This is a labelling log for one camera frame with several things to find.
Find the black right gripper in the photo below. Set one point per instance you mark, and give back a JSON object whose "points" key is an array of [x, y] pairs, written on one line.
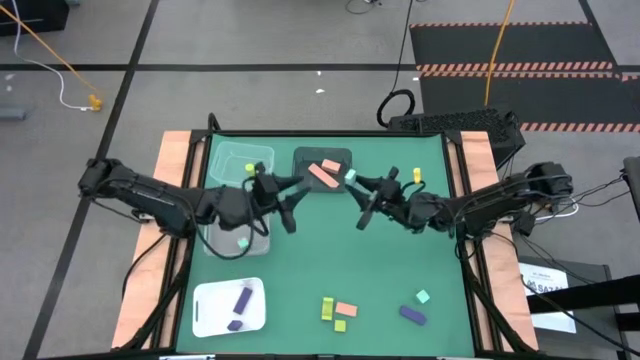
{"points": [[395, 202]]}

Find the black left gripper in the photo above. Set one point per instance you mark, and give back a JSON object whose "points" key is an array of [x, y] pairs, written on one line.
{"points": [[265, 195]]}

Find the long orange block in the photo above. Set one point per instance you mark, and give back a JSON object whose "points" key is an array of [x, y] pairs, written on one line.
{"points": [[323, 175]]}

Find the short thick orange block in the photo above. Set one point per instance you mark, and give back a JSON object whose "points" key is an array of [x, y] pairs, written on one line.
{"points": [[331, 166]]}

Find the mint cube block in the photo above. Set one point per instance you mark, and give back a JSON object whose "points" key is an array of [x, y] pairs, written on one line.
{"points": [[422, 296], [243, 243]]}

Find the long purple block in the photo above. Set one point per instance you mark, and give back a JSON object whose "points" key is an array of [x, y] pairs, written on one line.
{"points": [[413, 315], [243, 300]]}

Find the long yellow-green block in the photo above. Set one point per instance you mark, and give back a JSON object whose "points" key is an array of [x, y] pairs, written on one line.
{"points": [[327, 308]]}

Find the short purple block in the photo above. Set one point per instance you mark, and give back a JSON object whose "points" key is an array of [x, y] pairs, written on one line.
{"points": [[234, 325]]}

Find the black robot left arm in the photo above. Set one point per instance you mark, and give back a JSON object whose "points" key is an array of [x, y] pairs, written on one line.
{"points": [[150, 197]]}

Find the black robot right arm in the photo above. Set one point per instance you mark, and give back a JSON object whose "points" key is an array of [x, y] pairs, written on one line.
{"points": [[500, 200]]}

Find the dark grey plastic bin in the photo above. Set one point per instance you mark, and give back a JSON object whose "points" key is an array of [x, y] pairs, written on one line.
{"points": [[305, 160]]}

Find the light grey translucent bin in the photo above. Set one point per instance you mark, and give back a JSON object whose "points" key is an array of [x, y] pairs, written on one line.
{"points": [[260, 248]]}

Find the clear plastic bin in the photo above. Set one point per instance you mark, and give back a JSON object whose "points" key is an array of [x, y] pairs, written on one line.
{"points": [[230, 160]]}

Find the black perforated computer case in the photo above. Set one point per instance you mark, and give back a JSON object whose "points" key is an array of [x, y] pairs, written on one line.
{"points": [[450, 120]]}

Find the wooden side board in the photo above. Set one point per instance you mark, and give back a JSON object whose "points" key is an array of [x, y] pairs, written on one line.
{"points": [[477, 150], [170, 150]]}

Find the white plastic bin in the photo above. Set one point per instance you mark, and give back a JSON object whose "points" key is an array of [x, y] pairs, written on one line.
{"points": [[215, 305]]}

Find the black hazard-striped floor mat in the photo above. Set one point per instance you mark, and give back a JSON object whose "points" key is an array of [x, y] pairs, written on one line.
{"points": [[500, 45]]}

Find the white printed paper sheet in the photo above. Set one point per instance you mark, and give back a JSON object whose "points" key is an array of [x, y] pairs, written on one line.
{"points": [[545, 300]]}

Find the dark grey side table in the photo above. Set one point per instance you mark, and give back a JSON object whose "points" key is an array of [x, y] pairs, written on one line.
{"points": [[595, 272]]}

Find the grey floor object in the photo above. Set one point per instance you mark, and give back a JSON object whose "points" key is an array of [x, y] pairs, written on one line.
{"points": [[12, 112]]}

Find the black floor box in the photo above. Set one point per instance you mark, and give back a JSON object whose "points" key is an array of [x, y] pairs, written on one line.
{"points": [[30, 17]]}

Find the black aluminium table frame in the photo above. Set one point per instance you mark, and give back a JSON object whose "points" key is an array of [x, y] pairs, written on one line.
{"points": [[325, 133]]}

